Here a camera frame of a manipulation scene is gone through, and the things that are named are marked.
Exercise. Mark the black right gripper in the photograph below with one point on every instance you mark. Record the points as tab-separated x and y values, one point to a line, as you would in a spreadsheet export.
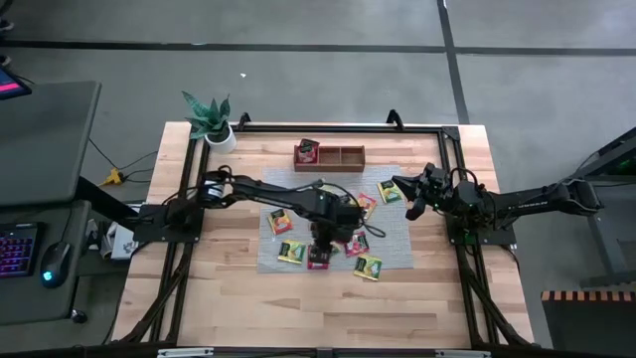
434	188

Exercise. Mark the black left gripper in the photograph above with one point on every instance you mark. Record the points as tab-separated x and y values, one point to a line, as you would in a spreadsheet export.
338	214

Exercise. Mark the red tea bag packet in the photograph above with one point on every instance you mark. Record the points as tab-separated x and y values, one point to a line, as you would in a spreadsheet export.
306	153
358	246
318	263

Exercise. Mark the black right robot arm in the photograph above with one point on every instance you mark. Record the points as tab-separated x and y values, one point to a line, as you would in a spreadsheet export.
536	201

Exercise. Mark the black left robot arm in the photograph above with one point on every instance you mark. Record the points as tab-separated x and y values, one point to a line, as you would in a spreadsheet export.
268	191

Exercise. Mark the grey woven placemat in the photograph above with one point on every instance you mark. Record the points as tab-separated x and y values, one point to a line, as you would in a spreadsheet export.
397	238

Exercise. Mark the wooden three-compartment box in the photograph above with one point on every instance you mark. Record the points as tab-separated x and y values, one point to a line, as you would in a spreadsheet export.
343	158

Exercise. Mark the snake plant in white pot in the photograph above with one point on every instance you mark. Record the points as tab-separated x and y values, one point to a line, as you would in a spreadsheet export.
222	141

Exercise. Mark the black metal stand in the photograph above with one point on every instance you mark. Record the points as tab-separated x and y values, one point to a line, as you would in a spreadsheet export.
601	238

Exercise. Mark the white box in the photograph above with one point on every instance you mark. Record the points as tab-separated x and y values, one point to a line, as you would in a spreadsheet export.
123	246

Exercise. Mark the yellow power plug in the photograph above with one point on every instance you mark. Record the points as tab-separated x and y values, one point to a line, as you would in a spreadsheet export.
115	176

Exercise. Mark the black desk leg beam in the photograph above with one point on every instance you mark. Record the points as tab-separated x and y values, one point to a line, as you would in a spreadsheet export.
104	201

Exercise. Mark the orange black striped box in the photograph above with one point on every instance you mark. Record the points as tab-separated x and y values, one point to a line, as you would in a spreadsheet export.
591	328

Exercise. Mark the black desk caster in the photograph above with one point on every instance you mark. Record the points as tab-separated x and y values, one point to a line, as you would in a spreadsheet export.
79	316

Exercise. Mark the black computer mouse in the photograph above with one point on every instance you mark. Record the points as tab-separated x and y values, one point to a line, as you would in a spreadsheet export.
54	261

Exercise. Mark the dark grey desk top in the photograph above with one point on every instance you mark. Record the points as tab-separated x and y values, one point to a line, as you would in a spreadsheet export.
45	139

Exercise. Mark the dark desk with keyboard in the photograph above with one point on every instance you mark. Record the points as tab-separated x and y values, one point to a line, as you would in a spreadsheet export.
30	303

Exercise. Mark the backlit computer keyboard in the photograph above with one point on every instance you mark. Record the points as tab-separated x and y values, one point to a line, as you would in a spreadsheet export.
17	248

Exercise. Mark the screen with pink stripe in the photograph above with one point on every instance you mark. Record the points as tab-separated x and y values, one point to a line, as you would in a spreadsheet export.
10	87

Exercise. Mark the black frame clamp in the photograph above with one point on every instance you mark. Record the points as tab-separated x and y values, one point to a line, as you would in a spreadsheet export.
395	119
244	121

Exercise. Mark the silver metal bracket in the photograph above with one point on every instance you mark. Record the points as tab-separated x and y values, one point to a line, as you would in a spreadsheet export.
462	353
184	352

